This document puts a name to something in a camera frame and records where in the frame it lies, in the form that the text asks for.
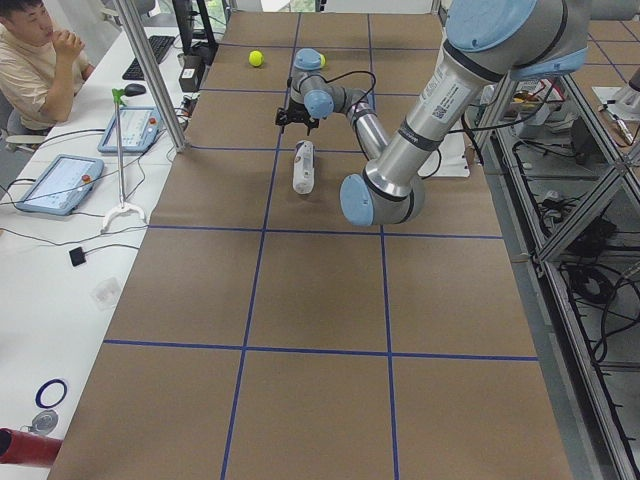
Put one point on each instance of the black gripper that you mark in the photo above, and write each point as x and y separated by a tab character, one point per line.
300	114

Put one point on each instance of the white tennis ball can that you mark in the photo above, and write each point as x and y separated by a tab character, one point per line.
303	168

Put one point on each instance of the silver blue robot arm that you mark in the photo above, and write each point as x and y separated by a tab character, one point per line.
485	41

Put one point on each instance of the black box with label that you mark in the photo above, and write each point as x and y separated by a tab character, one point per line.
192	73

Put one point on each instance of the black monitor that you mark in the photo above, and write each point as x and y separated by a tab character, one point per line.
186	13

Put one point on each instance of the teach pendant far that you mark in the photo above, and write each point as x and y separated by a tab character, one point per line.
140	127

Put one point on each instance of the teach pendant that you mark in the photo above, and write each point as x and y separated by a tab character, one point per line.
62	186
140	127

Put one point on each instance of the black computer mouse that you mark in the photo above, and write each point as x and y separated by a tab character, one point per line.
134	89

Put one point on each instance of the reacher grabber tool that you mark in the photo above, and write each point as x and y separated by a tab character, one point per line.
123	207

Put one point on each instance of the teach pendant near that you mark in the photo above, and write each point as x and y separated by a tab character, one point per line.
62	186

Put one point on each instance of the small black square device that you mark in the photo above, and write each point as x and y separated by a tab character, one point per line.
77	256

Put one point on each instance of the seated man beige shirt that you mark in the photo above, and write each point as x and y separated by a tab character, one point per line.
43	67

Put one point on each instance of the metal can lid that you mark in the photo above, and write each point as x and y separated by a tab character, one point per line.
44	423

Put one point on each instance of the red cylinder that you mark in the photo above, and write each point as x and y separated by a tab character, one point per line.
21	448

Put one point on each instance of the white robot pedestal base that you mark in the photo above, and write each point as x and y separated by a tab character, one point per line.
448	161

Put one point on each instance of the aluminium frame post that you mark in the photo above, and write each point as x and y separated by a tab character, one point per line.
142	50

